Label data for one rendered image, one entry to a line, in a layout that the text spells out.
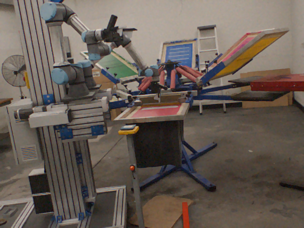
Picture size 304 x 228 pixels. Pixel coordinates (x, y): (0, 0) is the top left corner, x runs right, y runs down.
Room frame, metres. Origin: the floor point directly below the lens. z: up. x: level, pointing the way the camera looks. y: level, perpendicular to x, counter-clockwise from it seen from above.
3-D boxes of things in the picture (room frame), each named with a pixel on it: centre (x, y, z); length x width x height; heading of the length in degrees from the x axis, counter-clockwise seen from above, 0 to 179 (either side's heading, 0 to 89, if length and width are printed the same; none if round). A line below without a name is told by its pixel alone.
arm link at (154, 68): (3.24, -0.07, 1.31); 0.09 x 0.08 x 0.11; 104
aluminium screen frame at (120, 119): (3.03, -0.05, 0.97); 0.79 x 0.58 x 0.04; 167
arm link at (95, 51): (2.25, 0.32, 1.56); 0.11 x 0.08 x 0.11; 156
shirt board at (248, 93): (3.60, -0.77, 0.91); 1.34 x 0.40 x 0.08; 47
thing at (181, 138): (2.93, -0.24, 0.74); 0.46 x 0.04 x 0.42; 167
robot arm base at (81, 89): (2.46, 0.51, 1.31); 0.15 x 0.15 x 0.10
